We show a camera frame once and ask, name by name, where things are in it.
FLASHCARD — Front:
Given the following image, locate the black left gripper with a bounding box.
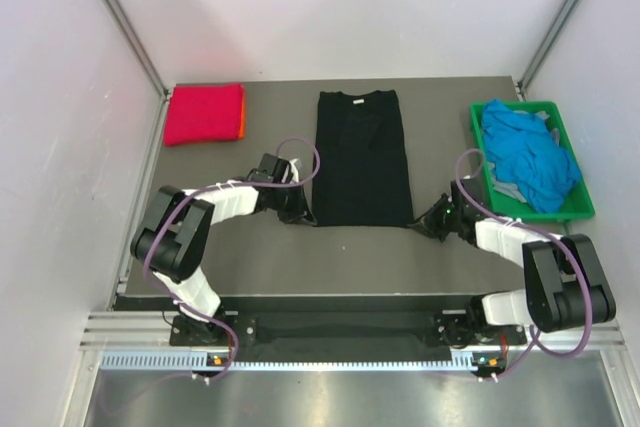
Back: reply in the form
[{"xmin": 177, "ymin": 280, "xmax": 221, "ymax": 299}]
[{"xmin": 271, "ymin": 179, "xmax": 316, "ymax": 226}]

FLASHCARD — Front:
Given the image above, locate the black t-shirt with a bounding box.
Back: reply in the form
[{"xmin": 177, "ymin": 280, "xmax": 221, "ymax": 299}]
[{"xmin": 311, "ymin": 90, "xmax": 413, "ymax": 228}]

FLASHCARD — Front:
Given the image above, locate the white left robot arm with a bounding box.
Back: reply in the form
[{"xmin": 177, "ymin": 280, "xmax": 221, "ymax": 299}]
[{"xmin": 130, "ymin": 154, "xmax": 317, "ymax": 345}]

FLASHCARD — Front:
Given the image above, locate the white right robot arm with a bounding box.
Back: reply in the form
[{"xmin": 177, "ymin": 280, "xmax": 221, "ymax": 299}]
[{"xmin": 410, "ymin": 179, "xmax": 617, "ymax": 343}]

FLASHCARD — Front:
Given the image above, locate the folded orange t-shirt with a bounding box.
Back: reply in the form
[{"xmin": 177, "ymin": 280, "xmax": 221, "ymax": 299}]
[{"xmin": 237, "ymin": 86, "xmax": 246, "ymax": 140}]

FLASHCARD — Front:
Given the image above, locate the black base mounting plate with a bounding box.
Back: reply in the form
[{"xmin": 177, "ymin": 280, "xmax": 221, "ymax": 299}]
[{"xmin": 168, "ymin": 310, "xmax": 529, "ymax": 348}]

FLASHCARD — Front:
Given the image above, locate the blue t-shirt in bin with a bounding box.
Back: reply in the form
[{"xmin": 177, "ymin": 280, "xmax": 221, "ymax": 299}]
[{"xmin": 480, "ymin": 98, "xmax": 585, "ymax": 214}]

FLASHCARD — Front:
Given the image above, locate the folded pink t-shirt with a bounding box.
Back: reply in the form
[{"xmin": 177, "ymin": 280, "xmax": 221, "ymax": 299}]
[{"xmin": 163, "ymin": 83, "xmax": 243, "ymax": 147}]

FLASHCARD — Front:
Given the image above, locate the green plastic bin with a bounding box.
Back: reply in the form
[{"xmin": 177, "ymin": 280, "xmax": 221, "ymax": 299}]
[{"xmin": 470, "ymin": 99, "xmax": 595, "ymax": 223}]

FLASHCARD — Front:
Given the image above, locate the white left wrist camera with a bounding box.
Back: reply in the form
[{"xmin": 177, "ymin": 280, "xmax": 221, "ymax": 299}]
[{"xmin": 288, "ymin": 158, "xmax": 302, "ymax": 184}]

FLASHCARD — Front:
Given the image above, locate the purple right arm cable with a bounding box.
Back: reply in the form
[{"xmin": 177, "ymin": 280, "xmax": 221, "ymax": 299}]
[{"xmin": 455, "ymin": 148, "xmax": 596, "ymax": 383}]

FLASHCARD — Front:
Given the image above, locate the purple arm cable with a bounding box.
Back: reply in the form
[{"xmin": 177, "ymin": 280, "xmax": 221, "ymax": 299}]
[
  {"xmin": 455, "ymin": 148, "xmax": 596, "ymax": 383},
  {"xmin": 142, "ymin": 135, "xmax": 321, "ymax": 383}
]

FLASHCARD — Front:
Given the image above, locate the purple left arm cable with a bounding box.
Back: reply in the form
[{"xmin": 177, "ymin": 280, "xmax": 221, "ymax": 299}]
[{"xmin": 142, "ymin": 135, "xmax": 321, "ymax": 383}]

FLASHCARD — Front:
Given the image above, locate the grey slotted cable duct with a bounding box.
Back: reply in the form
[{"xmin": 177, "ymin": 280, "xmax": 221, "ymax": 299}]
[{"xmin": 99, "ymin": 350, "xmax": 506, "ymax": 372}]

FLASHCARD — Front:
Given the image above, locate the aluminium frame rail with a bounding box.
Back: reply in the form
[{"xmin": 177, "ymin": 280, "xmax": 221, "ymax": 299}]
[{"xmin": 80, "ymin": 311, "xmax": 625, "ymax": 350}]

